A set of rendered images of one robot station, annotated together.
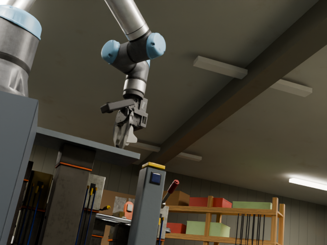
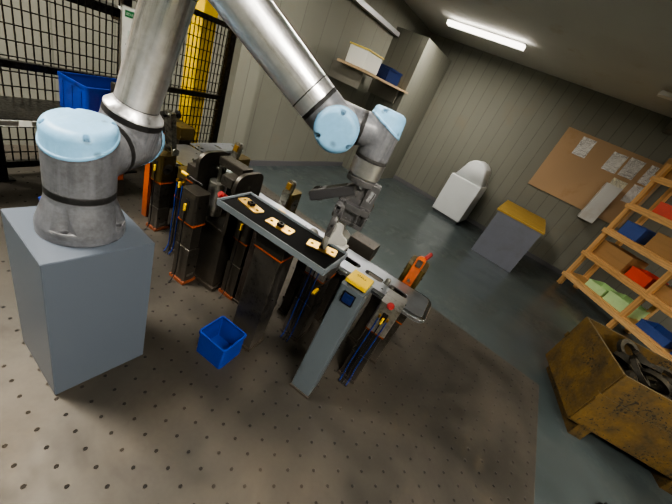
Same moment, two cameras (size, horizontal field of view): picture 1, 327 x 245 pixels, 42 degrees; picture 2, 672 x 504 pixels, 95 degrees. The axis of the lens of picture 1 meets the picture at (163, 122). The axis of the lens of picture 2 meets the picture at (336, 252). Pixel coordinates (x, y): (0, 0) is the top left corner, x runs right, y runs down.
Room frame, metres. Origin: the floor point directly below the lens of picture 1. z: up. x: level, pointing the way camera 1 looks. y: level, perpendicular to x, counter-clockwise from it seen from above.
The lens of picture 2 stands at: (0.78, -0.34, 1.57)
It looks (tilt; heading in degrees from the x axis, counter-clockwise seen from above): 28 degrees down; 38
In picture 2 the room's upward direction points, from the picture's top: 25 degrees clockwise
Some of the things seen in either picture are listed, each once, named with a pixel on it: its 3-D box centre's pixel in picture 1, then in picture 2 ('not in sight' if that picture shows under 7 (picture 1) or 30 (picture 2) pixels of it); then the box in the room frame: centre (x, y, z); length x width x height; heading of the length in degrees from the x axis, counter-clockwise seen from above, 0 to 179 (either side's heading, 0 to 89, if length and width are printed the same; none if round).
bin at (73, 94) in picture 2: not in sight; (109, 99); (1.06, 1.38, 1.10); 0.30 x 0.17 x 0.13; 28
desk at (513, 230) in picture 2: not in sight; (509, 233); (6.66, 0.96, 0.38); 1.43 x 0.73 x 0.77; 14
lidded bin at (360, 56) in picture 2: not in sight; (364, 59); (4.30, 3.39, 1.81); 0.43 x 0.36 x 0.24; 14
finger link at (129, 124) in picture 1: (126, 123); (334, 220); (1.31, 0.12, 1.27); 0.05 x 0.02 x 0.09; 36
